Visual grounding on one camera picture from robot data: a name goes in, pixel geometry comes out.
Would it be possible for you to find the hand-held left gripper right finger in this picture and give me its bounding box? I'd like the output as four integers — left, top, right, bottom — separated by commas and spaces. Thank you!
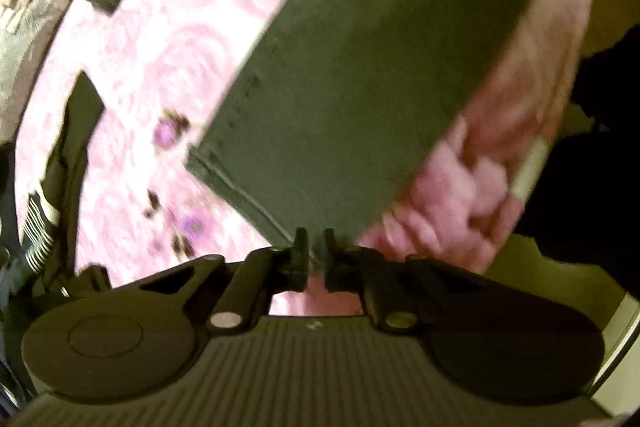
323, 227, 502, 336

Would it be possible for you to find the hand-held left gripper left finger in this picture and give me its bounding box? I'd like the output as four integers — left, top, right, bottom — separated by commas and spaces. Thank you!
112, 227, 309, 336

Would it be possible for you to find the grey shirt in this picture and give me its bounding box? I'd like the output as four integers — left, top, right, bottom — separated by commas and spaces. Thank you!
77, 0, 576, 258

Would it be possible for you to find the pink rose blanket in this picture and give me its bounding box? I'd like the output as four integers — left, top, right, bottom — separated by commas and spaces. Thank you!
15, 0, 601, 319

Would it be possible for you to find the dark olive garment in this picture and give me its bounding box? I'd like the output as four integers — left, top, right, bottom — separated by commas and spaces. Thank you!
41, 71, 112, 300

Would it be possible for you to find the striped cloth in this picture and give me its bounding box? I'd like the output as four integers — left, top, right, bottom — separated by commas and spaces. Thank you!
21, 191, 58, 275

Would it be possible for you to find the black clothing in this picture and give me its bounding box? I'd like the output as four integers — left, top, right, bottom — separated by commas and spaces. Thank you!
515, 24, 640, 278

